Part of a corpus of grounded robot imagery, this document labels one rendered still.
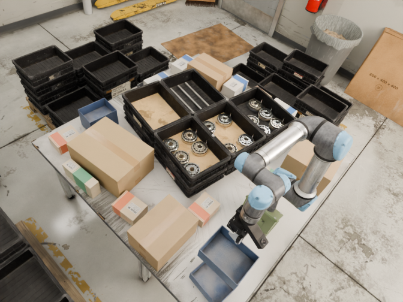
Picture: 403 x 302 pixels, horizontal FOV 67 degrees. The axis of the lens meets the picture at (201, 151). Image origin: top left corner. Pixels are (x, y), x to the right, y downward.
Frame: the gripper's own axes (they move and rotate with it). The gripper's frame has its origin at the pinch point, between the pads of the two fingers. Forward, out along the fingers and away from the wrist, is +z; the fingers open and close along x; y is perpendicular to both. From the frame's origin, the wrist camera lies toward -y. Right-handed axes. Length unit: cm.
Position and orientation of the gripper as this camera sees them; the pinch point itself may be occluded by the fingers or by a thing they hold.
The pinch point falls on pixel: (239, 242)
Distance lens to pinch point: 134.2
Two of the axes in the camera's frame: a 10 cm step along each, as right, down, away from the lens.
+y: -7.2, -6.0, 3.5
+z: -1.8, 6.5, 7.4
